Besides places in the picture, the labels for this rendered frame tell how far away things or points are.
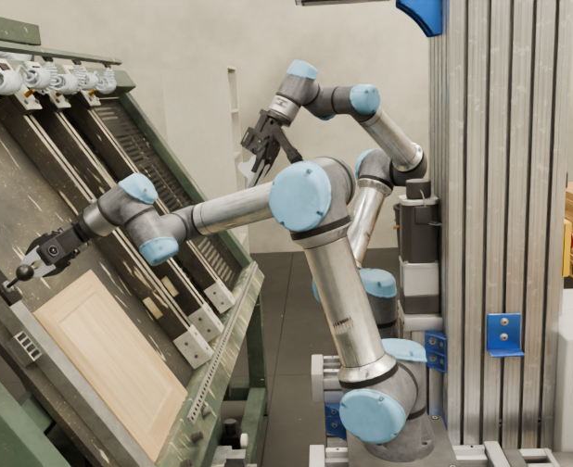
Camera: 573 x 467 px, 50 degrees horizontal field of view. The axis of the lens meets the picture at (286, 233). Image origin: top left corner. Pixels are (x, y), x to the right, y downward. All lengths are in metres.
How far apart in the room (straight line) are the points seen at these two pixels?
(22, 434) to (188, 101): 4.43
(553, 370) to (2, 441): 1.19
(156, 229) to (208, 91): 4.21
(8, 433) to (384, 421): 0.71
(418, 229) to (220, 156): 4.15
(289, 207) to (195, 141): 4.46
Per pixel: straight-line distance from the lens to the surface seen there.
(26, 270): 1.43
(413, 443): 1.34
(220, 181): 5.51
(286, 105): 1.60
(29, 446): 1.34
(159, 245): 1.31
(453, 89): 1.35
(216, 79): 5.46
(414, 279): 1.48
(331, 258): 1.10
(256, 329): 3.39
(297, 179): 1.06
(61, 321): 1.68
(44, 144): 2.10
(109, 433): 1.57
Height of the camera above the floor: 1.79
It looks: 13 degrees down
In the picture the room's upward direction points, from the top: 3 degrees counter-clockwise
